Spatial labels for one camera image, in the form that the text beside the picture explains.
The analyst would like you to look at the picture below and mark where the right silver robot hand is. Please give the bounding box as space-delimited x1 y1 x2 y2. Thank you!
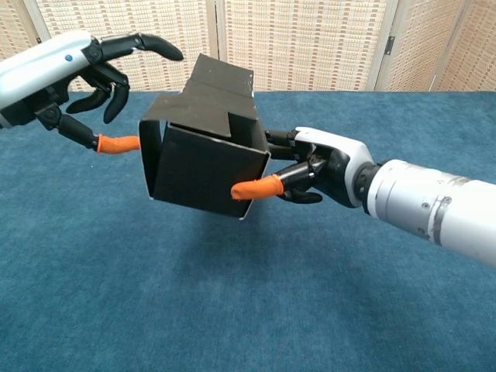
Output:
230 126 375 210

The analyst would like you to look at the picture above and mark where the blue felt table mat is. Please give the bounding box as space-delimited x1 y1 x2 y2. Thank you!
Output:
0 90 496 372

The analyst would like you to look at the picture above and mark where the woven bamboo folding screen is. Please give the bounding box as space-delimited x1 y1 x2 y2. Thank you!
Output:
0 0 496 98

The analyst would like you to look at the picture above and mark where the black cardboard box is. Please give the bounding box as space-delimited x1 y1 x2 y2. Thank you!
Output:
138 53 272 221

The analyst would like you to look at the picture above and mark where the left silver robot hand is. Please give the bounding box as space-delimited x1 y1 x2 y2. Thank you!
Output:
0 30 185 157

